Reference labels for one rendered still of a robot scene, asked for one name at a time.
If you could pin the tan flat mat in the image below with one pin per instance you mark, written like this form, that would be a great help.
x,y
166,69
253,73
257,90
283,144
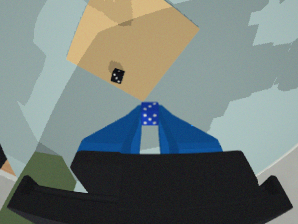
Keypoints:
x,y
141,37

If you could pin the blue die with white pips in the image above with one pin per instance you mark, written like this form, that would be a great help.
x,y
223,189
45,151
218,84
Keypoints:
x,y
149,113

